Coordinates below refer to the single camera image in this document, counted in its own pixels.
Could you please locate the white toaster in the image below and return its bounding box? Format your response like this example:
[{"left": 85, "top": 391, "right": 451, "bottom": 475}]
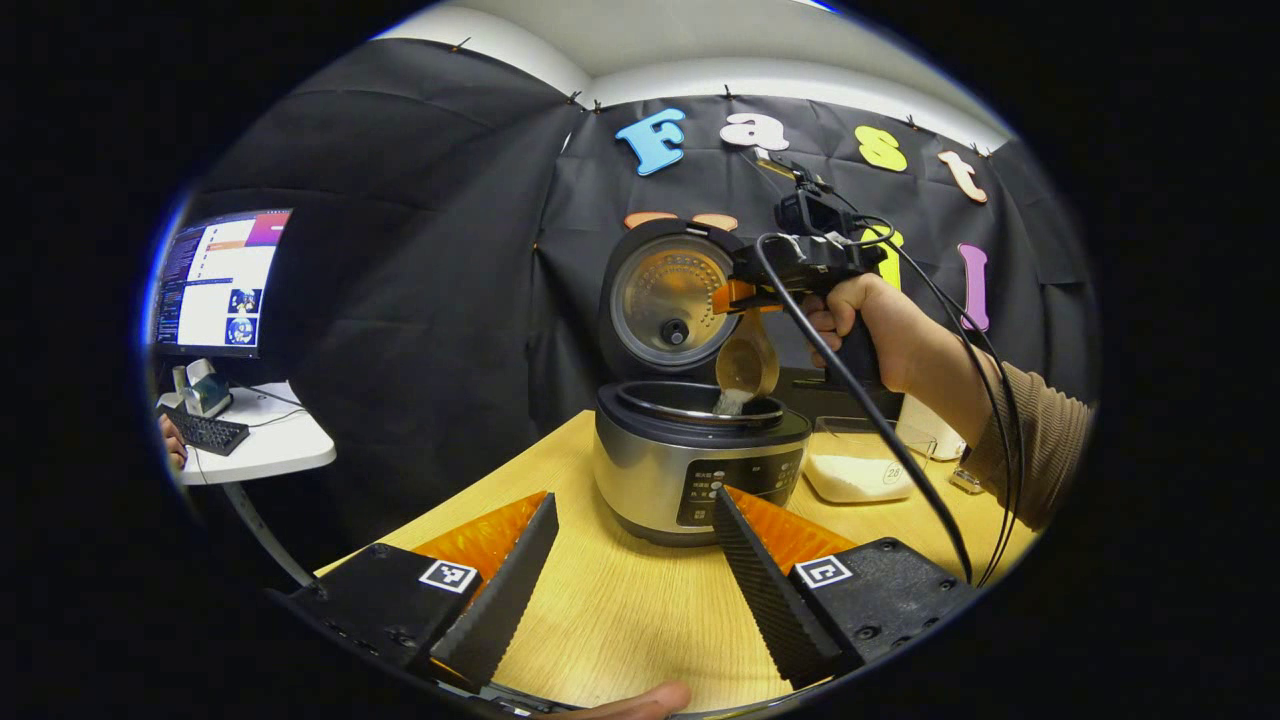
[{"left": 895, "top": 393, "right": 966, "bottom": 461}]

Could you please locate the wooden spoon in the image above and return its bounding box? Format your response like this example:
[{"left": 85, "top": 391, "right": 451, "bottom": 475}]
[{"left": 715, "top": 308, "right": 781, "bottom": 403}]

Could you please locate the computer monitor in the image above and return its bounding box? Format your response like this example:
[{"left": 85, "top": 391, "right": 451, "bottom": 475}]
[{"left": 150, "top": 208, "right": 293, "bottom": 359}]

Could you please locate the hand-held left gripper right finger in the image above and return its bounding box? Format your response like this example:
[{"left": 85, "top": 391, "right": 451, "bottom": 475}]
[{"left": 710, "top": 485, "right": 976, "bottom": 689}]

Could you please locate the white rice heap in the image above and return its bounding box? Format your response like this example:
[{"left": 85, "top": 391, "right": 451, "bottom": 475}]
[{"left": 805, "top": 455, "right": 913, "bottom": 504}]

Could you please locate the black keyboard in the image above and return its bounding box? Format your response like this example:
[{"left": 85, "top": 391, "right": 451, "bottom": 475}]
[{"left": 160, "top": 405, "right": 251, "bottom": 457}]

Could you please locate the thick black gripper cable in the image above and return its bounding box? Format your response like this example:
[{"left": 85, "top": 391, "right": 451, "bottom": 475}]
[{"left": 752, "top": 232, "right": 974, "bottom": 585}]

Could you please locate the white side table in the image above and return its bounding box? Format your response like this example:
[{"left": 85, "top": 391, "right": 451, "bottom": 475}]
[{"left": 160, "top": 380, "right": 337, "bottom": 591}]

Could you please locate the small grey desk device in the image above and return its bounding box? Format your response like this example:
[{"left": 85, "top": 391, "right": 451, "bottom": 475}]
[{"left": 172, "top": 358, "right": 234, "bottom": 419}]

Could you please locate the black backdrop cloth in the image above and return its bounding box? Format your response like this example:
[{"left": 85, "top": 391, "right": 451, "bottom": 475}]
[{"left": 150, "top": 38, "right": 1096, "bottom": 561}]

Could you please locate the clear plastic rice container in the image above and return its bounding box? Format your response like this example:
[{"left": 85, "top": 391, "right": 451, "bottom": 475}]
[{"left": 803, "top": 415, "right": 938, "bottom": 504}]

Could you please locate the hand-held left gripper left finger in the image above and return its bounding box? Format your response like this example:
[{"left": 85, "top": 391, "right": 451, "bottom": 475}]
[{"left": 268, "top": 491, "right": 559, "bottom": 693}]

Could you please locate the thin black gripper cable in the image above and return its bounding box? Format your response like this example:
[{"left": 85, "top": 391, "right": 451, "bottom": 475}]
[{"left": 855, "top": 215, "right": 1026, "bottom": 589}]

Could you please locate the black silver rice cooker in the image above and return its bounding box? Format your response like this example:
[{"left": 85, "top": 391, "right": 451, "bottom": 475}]
[{"left": 593, "top": 218, "right": 813, "bottom": 546}]

